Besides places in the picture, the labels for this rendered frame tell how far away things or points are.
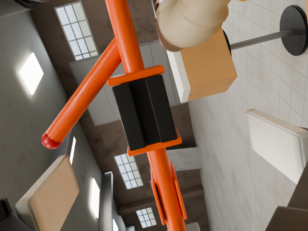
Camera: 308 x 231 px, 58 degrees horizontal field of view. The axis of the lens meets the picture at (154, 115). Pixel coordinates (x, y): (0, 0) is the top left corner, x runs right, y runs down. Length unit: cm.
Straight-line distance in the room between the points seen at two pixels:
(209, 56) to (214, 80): 18
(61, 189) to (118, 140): 1058
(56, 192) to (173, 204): 18
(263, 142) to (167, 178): 16
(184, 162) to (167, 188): 1076
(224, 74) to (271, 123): 191
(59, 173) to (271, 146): 13
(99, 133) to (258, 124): 1039
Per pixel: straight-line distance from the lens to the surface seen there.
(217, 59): 211
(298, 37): 252
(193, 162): 1110
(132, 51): 29
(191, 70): 205
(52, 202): 17
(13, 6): 34
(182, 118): 1052
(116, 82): 28
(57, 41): 911
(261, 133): 19
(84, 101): 32
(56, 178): 18
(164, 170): 31
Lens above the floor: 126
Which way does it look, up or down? level
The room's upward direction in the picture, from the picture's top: 104 degrees counter-clockwise
